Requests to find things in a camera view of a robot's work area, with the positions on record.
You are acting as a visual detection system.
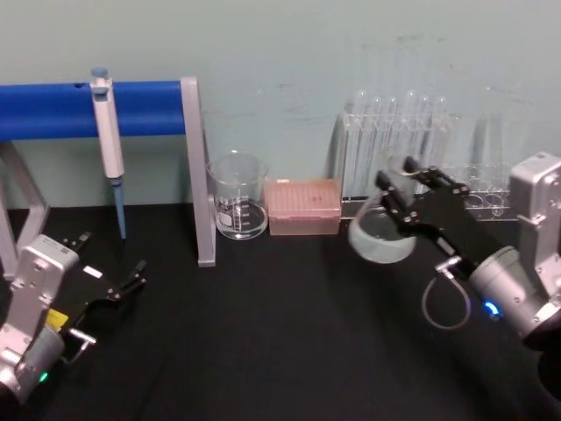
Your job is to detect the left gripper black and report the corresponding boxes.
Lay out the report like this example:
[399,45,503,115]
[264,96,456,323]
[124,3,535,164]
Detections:
[46,232,148,339]

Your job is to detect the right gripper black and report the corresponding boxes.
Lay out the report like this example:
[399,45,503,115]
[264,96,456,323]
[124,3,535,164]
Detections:
[374,156,494,277]

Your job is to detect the round-bottom glass flask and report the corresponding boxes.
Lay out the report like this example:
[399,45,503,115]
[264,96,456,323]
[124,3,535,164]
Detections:
[348,153,418,265]

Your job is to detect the glass test tube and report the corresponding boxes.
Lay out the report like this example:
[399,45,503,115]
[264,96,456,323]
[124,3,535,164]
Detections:
[370,96,384,176]
[404,89,419,160]
[355,89,370,198]
[419,95,432,170]
[434,95,449,173]
[385,96,400,160]

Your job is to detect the clear acrylic test tube rack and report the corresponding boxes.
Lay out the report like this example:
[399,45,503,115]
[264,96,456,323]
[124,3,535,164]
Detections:
[339,110,515,221]

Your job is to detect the pink pipette tip box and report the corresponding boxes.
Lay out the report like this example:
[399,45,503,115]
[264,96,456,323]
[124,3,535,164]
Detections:
[263,177,344,237]

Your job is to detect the white and blue pipette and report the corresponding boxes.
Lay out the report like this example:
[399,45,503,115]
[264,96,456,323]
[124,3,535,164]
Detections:
[89,66,129,240]

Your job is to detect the glass beaker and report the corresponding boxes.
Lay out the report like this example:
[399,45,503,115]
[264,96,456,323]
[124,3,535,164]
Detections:
[204,150,269,241]

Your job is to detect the blue and grey pipette stand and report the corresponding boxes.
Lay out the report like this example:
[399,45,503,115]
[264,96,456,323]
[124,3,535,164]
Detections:
[0,76,218,282]

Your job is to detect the black table cloth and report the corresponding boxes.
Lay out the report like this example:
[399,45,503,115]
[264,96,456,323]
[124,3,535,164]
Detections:
[0,201,561,421]

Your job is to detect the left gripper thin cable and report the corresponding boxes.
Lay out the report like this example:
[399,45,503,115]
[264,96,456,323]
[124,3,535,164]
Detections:
[60,328,97,365]

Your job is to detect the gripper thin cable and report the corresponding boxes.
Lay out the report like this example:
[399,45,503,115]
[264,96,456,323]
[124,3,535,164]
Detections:
[422,257,473,330]
[60,328,97,365]

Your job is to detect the right gripper thin cable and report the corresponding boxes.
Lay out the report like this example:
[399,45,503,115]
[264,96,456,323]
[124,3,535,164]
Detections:
[422,257,473,330]

